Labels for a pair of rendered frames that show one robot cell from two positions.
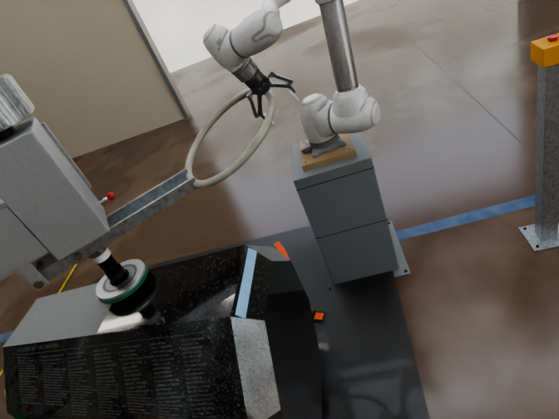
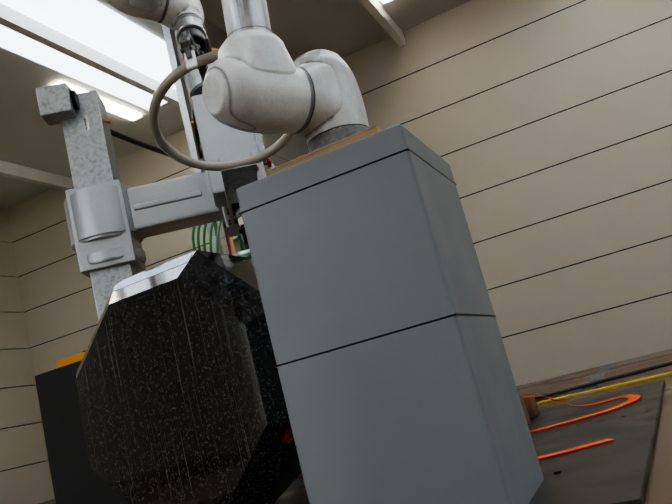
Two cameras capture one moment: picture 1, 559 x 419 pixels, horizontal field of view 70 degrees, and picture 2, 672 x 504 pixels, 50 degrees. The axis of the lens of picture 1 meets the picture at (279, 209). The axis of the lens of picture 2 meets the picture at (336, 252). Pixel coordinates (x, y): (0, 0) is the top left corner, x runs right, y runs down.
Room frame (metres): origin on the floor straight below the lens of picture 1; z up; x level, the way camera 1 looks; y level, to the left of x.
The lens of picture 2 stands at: (2.01, -1.97, 0.30)
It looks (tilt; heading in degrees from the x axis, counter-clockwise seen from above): 11 degrees up; 97
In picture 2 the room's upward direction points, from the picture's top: 15 degrees counter-clockwise
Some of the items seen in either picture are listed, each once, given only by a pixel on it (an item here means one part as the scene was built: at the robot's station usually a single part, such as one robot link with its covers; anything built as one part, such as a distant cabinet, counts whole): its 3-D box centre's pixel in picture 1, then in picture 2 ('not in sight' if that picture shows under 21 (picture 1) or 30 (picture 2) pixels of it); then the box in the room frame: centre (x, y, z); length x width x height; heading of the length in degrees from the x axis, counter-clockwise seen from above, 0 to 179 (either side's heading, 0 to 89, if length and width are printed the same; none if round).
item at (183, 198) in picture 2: not in sight; (145, 211); (0.75, 1.24, 1.41); 0.74 x 0.34 x 0.25; 13
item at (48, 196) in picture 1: (27, 204); (231, 157); (1.34, 0.78, 1.37); 0.36 x 0.22 x 0.45; 105
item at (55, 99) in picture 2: not in sight; (58, 103); (0.51, 1.05, 2.00); 0.20 x 0.18 x 0.15; 164
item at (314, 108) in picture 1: (318, 116); (323, 97); (1.87, -0.37, 1.00); 0.18 x 0.16 x 0.22; 47
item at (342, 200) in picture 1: (346, 208); (393, 339); (1.88, -0.36, 0.40); 0.50 x 0.50 x 0.80; 76
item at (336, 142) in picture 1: (320, 141); (343, 152); (1.88, -0.34, 0.86); 0.22 x 0.18 x 0.06; 87
